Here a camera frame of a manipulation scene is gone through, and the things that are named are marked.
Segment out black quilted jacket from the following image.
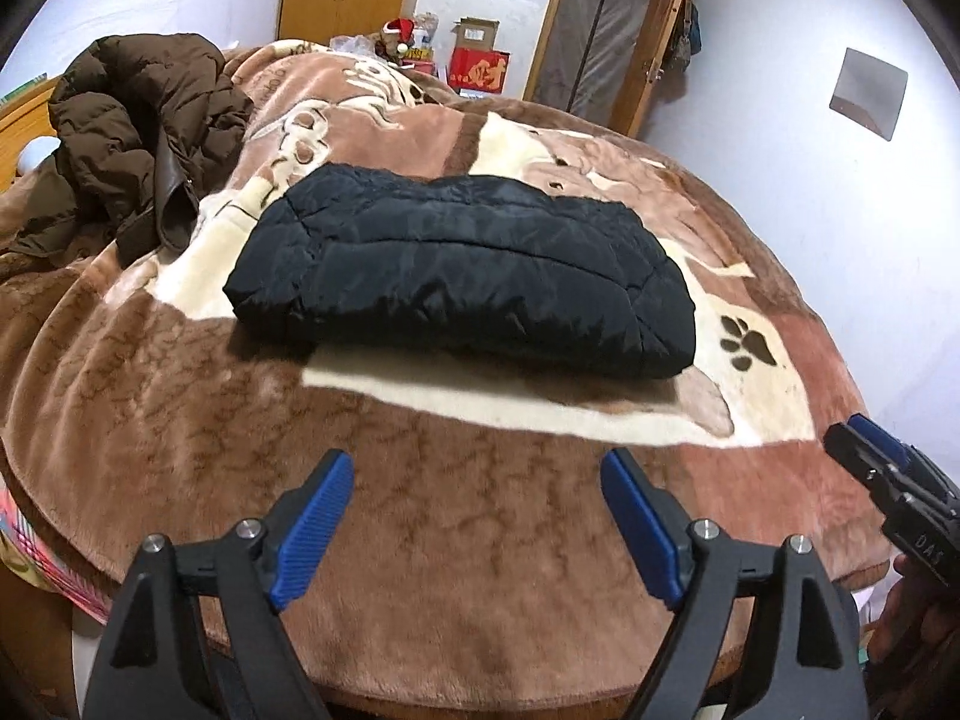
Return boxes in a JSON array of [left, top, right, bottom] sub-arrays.
[[223, 164, 697, 379]]

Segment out clothes hanging on door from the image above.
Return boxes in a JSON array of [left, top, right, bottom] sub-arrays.
[[661, 0, 703, 94]]

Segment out person's right hand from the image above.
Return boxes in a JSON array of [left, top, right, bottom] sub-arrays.
[[866, 554, 958, 700]]

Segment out pink striped bed sheet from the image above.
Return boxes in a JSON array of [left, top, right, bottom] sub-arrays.
[[0, 486, 110, 622]]

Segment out brown plush bear blanket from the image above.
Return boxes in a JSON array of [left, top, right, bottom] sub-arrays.
[[2, 39, 890, 717]]

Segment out brown puffer coat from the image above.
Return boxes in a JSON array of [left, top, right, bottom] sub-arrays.
[[2, 32, 254, 266]]

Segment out wooden headboard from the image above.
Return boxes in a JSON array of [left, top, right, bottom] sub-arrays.
[[0, 78, 59, 190]]

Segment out red gift box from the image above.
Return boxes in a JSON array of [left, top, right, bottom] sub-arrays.
[[448, 47, 509, 94]]

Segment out open cardboard box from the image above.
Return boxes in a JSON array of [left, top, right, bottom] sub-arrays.
[[454, 16, 500, 52]]

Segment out red santa hat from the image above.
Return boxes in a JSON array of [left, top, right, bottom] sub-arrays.
[[379, 18, 415, 57]]

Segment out grey square wall panel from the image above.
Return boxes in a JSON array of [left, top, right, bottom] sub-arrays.
[[830, 47, 908, 142]]

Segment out wooden door with frame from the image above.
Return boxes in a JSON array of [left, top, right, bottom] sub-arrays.
[[524, 0, 683, 137]]

